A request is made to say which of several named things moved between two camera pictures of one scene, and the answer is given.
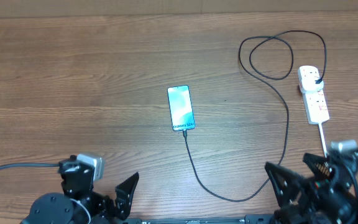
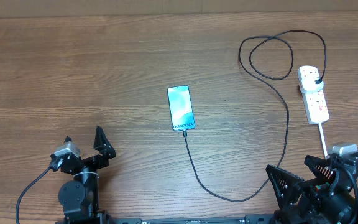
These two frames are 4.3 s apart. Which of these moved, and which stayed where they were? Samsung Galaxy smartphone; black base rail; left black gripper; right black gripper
Moved: left black gripper
Stayed: right black gripper; Samsung Galaxy smartphone; black base rail
